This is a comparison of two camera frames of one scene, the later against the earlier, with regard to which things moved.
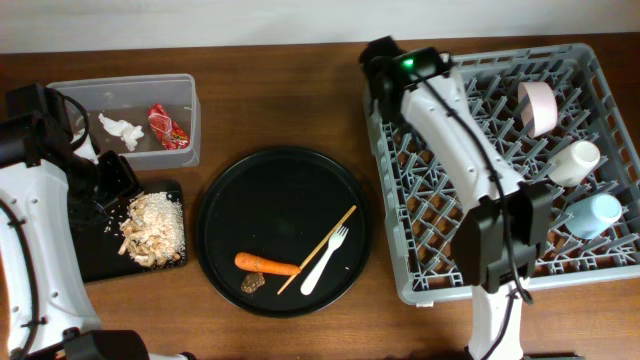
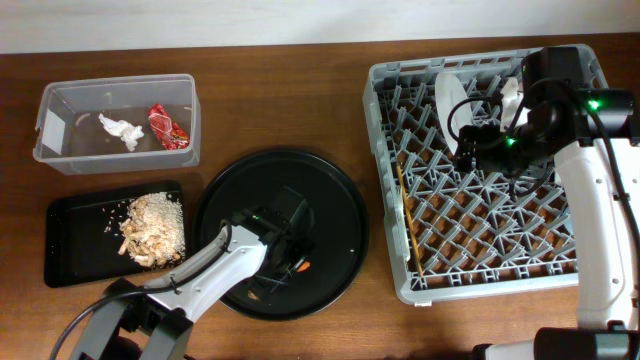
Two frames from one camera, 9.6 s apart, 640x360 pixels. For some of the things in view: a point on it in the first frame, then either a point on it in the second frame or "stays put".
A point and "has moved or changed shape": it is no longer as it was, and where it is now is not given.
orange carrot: [249, 262] has moved or changed shape
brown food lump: [252, 281] has moved or changed shape
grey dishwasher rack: [551, 115] stays put
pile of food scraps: [153, 232] stays put
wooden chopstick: [316, 251] → [410, 220]
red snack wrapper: [165, 130] stays put
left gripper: [127, 185] → [303, 247]
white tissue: [130, 134] stays put
